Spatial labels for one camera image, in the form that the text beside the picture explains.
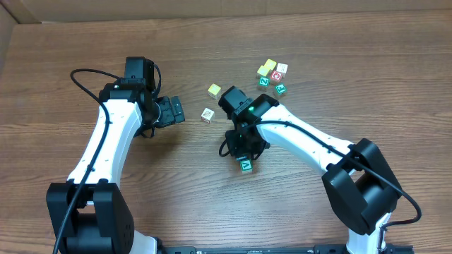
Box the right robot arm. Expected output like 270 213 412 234
218 86 401 253

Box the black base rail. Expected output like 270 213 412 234
155 243 416 254

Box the green block right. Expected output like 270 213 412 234
273 83 287 99

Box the lone yellow block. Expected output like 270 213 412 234
208 83 221 99

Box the red block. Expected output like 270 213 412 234
269 71 283 85

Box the green block letter V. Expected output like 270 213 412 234
240 159 253 174

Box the yellow block upper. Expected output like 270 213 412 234
264 59 277 71

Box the white leaf block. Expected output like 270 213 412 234
201 108 215 123

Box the white block top right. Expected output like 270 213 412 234
276 63 288 78

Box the cardboard box wall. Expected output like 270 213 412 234
2 1 451 72

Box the yellow block lower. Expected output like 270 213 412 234
256 66 271 78

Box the green block letter Z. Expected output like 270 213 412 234
257 76 270 91

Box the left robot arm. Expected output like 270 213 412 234
46 56 185 254

